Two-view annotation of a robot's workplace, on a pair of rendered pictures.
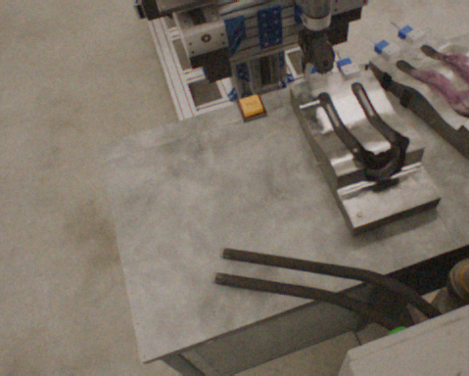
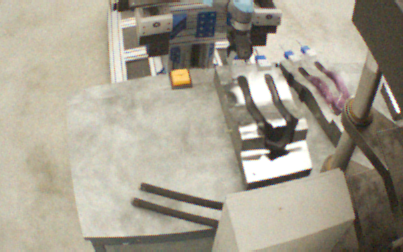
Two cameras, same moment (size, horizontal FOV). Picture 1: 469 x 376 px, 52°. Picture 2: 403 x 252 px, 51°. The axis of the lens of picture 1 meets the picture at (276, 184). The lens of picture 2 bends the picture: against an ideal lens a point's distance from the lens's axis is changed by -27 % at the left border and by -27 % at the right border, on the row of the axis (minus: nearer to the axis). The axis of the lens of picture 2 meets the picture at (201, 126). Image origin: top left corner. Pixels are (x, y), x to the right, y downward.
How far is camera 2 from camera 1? 0.61 m
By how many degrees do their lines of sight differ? 8
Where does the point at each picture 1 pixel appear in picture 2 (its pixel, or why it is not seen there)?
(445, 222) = not seen: hidden behind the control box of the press
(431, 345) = (270, 195)
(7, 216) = not seen: outside the picture
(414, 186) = (297, 157)
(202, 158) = (133, 112)
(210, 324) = (127, 228)
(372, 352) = (239, 196)
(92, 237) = (41, 172)
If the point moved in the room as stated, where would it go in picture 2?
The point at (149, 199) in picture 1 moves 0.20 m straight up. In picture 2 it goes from (91, 136) to (87, 102)
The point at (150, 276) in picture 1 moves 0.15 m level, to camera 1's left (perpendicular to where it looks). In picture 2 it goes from (88, 189) to (56, 182)
